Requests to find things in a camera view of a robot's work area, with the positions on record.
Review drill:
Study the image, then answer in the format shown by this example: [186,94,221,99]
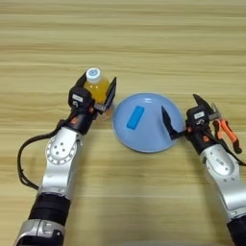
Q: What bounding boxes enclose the blue rectangular block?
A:
[126,105,145,131]

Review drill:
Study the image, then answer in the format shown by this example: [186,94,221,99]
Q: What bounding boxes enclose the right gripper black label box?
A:
[185,105,210,126]

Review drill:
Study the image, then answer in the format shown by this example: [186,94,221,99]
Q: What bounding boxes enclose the orange black handled pliers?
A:
[210,102,243,155]

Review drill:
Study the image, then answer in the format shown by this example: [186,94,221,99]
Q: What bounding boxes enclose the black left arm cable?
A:
[17,119,70,191]

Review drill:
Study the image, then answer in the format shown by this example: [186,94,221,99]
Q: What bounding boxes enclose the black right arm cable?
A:
[220,140,246,167]

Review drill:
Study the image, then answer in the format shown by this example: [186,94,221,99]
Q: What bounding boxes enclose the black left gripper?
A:
[65,71,118,135]

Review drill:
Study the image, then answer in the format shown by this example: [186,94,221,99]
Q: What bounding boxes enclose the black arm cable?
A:
[220,140,246,167]
[17,119,70,191]

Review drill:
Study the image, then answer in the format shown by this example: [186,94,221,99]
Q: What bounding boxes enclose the light blue round plate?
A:
[111,92,186,154]

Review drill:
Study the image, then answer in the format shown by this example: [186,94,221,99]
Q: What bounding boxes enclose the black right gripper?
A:
[160,93,222,156]

